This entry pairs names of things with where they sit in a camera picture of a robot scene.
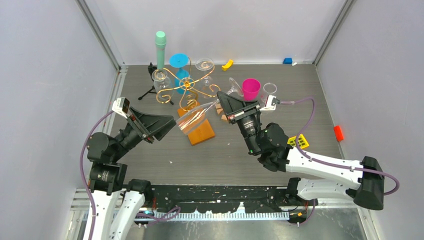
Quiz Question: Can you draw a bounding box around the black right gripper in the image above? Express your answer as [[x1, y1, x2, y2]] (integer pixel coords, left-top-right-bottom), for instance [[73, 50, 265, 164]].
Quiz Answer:
[[215, 93, 261, 155]]

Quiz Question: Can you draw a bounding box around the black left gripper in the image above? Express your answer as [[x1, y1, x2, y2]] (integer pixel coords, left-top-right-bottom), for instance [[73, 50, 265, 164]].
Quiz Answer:
[[112, 105, 178, 160]]

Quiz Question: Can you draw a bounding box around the pink plastic wine glass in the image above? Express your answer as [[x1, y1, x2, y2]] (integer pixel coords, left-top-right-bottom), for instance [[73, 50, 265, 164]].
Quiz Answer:
[[241, 78, 261, 101]]

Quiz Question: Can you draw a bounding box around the clear wine glass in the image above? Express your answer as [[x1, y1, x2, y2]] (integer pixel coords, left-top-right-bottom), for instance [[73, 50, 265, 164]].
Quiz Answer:
[[260, 82, 277, 103], [151, 69, 172, 92], [195, 57, 215, 98], [176, 77, 244, 135]]

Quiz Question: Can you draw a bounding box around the clear wine glass front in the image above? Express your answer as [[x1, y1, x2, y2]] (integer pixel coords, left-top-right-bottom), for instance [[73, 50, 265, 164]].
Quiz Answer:
[[260, 82, 277, 103]]

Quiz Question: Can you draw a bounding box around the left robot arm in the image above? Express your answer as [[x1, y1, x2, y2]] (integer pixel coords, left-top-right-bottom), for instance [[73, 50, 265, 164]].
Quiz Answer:
[[80, 106, 176, 240]]

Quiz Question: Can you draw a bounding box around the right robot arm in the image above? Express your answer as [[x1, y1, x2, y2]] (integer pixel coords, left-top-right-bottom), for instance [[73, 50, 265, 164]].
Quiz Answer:
[[217, 91, 385, 211]]

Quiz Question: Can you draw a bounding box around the orange wooden rack base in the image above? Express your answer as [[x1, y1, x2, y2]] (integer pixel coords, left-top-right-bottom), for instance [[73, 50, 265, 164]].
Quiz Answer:
[[177, 108, 215, 146]]

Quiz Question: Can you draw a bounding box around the blue plastic wine glass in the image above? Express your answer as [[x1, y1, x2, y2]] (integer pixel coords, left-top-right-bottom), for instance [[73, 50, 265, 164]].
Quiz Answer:
[[169, 53, 190, 95]]

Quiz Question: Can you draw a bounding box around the wooden arch block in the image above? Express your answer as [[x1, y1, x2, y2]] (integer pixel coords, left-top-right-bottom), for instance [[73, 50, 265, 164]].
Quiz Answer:
[[215, 104, 223, 115]]

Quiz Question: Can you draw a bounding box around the yellow curved block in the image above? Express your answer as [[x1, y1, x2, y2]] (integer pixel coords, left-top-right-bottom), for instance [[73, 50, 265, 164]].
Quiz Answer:
[[221, 59, 234, 72]]

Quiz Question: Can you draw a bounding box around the small blue block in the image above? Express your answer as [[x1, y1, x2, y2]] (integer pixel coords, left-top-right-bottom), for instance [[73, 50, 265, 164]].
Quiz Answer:
[[283, 57, 293, 65]]

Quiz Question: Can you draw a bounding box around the colourful toy block calculator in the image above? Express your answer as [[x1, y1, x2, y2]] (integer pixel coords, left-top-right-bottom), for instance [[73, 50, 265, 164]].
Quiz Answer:
[[287, 133, 310, 149]]

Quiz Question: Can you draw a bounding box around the green microphone on tripod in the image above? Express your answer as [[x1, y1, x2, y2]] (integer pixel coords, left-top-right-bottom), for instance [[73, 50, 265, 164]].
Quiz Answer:
[[137, 30, 174, 106]]

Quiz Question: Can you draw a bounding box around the red block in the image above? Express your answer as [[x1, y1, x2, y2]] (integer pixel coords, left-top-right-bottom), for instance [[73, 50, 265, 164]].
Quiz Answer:
[[333, 125, 344, 142]]

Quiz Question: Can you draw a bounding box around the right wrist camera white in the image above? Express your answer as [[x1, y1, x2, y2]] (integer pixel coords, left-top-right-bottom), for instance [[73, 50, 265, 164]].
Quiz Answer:
[[260, 94, 281, 112]]

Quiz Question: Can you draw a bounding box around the gold wire wine glass rack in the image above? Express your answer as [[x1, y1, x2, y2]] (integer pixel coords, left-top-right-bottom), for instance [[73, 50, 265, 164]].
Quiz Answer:
[[156, 57, 220, 112]]

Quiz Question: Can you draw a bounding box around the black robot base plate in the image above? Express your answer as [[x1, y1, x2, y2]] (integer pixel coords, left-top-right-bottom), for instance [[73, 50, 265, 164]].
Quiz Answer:
[[143, 184, 318, 214]]

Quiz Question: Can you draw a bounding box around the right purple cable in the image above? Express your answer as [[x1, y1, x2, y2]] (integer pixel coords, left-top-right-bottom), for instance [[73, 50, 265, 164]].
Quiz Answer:
[[278, 96, 401, 227]]

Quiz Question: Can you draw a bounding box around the aluminium frame rail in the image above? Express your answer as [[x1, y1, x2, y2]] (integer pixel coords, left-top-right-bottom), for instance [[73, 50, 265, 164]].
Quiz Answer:
[[75, 0, 122, 72]]

